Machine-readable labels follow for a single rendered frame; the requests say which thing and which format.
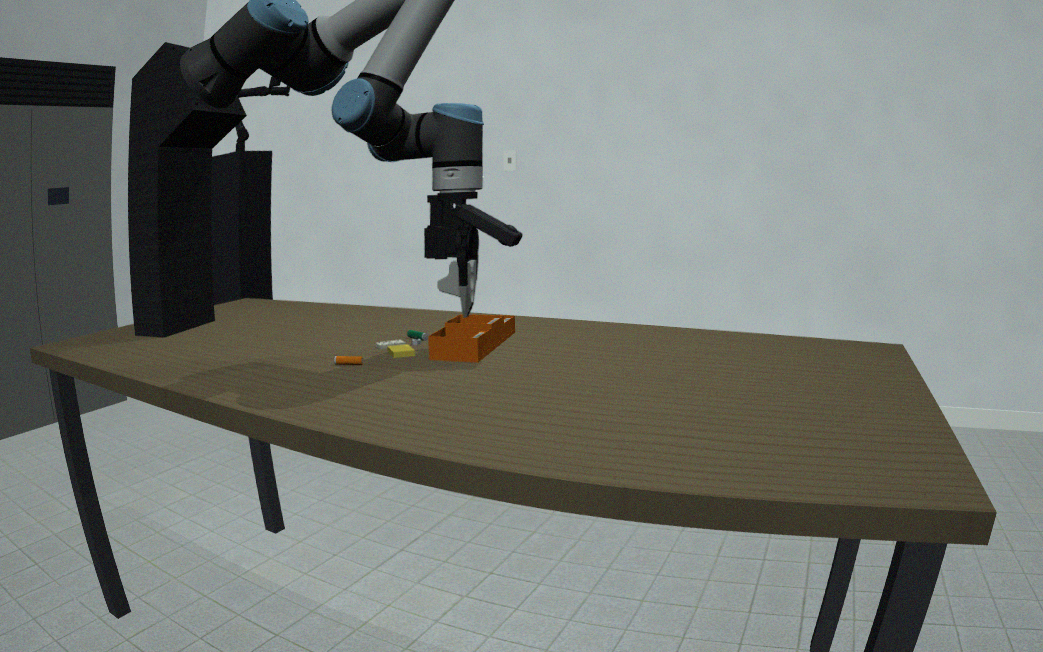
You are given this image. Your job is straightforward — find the yellow sticky note pad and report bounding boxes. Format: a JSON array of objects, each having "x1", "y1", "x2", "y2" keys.
[{"x1": 387, "y1": 345, "x2": 415, "y2": 358}]

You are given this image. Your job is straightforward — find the orange rack of bins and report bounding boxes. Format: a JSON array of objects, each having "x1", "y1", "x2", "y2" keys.
[{"x1": 428, "y1": 315, "x2": 515, "y2": 362}]

